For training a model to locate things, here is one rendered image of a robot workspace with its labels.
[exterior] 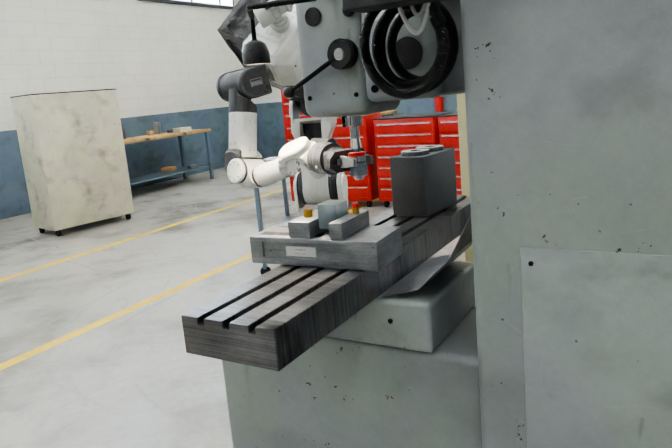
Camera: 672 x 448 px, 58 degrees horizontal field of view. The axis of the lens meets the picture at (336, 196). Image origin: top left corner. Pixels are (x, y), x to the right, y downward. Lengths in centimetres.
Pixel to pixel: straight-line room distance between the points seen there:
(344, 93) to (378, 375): 69
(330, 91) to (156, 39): 1010
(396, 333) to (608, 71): 73
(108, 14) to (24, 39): 160
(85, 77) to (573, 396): 966
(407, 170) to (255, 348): 91
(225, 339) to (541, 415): 64
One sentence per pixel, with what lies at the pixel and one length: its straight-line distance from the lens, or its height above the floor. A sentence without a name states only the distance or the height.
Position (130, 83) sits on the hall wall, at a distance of 1096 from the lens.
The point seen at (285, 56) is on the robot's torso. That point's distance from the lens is 195.
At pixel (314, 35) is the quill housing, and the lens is 149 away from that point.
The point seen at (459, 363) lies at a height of 75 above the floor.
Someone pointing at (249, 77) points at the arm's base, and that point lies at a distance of 193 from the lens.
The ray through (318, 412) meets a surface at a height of 55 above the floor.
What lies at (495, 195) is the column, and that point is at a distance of 120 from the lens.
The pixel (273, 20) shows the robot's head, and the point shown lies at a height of 160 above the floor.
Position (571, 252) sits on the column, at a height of 105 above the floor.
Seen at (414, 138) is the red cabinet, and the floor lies 78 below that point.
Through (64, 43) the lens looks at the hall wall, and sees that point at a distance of 1029.
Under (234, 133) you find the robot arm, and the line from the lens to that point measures 193.
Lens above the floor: 138
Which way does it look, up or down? 10 degrees down
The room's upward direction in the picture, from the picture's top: 5 degrees counter-clockwise
